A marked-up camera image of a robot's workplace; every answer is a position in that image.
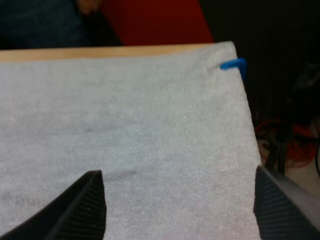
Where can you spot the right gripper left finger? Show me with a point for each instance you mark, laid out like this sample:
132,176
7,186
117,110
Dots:
75,215

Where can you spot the blue clip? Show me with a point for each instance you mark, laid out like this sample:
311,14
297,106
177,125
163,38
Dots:
237,65

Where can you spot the person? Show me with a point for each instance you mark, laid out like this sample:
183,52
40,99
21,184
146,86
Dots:
42,22

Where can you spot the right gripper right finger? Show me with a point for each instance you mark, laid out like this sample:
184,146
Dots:
282,210

